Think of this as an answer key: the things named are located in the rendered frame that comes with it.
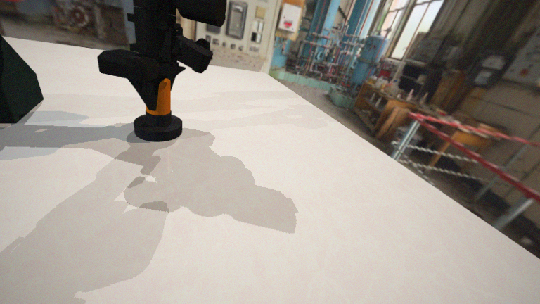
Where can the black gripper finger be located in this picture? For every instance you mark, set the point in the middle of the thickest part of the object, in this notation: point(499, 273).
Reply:
point(171, 72)
point(148, 91)

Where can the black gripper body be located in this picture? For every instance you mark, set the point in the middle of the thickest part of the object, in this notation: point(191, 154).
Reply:
point(150, 31)

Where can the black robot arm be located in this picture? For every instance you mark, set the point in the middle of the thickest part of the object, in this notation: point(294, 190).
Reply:
point(196, 55)

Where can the orange cylinder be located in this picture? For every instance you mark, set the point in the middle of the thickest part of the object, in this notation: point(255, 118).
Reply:
point(164, 99)

